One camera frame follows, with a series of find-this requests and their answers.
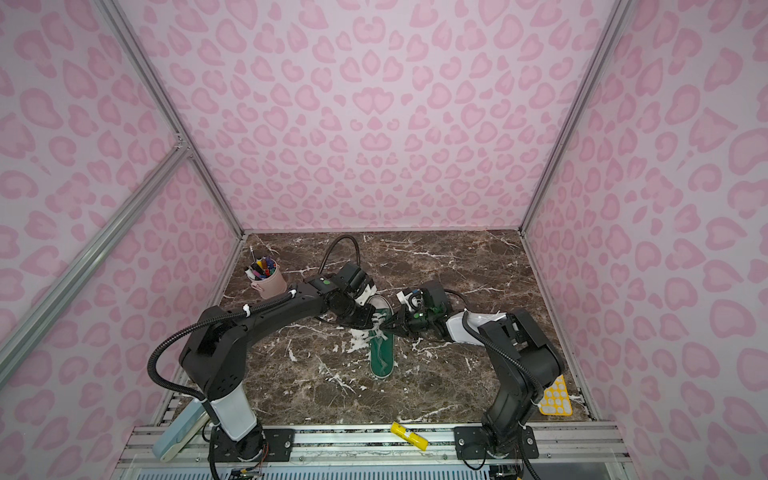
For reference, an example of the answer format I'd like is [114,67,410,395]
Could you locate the pink pen cup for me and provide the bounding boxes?
[251,267,287,300]

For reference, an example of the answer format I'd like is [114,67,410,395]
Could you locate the white shoelace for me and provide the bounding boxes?
[345,308,394,353]

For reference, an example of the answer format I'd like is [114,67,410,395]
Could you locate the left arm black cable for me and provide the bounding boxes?
[317,234,362,277]

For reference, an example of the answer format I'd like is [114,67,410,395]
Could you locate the green canvas sneaker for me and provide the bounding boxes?
[367,295,394,379]

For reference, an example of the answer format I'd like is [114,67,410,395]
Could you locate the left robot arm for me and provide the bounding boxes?
[179,262,377,442]

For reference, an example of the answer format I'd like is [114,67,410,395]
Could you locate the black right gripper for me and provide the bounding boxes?
[379,304,437,341]

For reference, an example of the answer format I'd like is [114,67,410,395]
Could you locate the coloured pens bundle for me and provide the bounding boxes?
[244,257,277,281]

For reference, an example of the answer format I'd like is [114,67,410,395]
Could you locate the light blue device lower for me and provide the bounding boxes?
[152,400,209,462]

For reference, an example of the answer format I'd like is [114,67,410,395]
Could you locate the yellow marker tube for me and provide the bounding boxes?
[390,422,429,452]

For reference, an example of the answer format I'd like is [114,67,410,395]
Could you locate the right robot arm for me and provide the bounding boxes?
[380,281,565,461]

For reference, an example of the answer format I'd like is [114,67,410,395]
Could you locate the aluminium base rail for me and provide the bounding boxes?
[112,422,638,479]

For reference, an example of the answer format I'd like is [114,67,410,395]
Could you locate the aluminium frame post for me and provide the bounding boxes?
[94,1,246,239]

